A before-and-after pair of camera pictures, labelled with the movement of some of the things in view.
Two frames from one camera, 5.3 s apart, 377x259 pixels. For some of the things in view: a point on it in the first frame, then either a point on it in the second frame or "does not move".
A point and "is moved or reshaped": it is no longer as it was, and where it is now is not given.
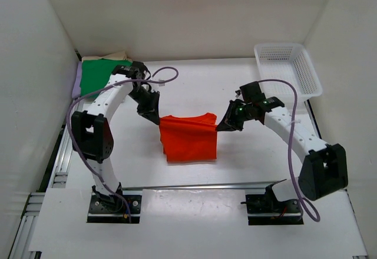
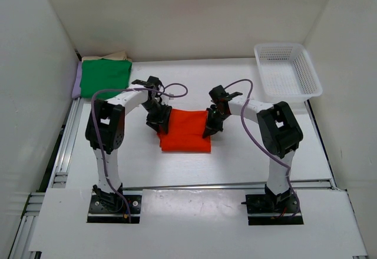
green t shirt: [95, 72] does not move
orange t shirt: [188, 139] is moved or reshaped
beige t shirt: [119, 56] does not move
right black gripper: [233, 115] -> [212, 121]
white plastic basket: [290, 62] does not move
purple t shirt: [76, 92] does not move
